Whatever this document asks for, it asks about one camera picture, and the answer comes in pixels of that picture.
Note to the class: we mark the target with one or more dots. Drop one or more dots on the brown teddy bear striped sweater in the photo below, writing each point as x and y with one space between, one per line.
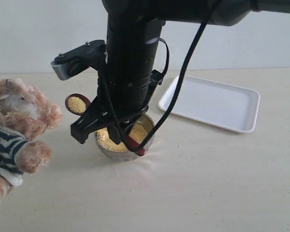
25 114

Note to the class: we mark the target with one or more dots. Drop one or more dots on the yellow millet grains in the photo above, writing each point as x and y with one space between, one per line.
138 133

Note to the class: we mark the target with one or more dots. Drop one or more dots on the steel bowl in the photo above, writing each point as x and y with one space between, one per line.
148 124

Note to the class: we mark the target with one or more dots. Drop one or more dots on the white rectangular plastic tray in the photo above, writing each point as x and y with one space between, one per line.
218 104

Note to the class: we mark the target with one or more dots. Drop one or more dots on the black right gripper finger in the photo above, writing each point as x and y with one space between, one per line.
117 134
95 117

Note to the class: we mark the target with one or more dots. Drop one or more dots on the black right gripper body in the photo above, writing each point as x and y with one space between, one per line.
124 76

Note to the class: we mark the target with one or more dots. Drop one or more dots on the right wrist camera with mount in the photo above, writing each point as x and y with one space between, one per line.
89 55

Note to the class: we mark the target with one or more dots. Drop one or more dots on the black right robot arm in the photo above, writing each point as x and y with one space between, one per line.
145 19

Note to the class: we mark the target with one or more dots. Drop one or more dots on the dark red wooden spoon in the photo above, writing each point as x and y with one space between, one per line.
77 104

